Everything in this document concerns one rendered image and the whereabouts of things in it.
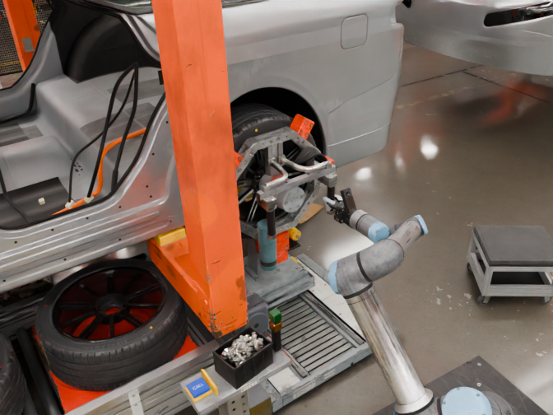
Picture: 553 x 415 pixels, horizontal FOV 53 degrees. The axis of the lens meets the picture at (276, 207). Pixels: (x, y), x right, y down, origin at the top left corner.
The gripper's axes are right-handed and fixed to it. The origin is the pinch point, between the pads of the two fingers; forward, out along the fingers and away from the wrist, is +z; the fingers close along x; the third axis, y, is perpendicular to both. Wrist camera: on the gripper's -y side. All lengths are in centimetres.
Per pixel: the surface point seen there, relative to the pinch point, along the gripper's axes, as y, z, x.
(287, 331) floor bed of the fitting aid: 82, 7, -21
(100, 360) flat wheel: 36, 1, -118
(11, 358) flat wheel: 34, 22, -148
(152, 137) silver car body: -38, 34, -69
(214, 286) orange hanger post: 3, -22, -74
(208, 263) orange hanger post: -9, -22, -75
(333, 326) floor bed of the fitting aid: 77, -9, -2
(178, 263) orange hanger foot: 15, 14, -74
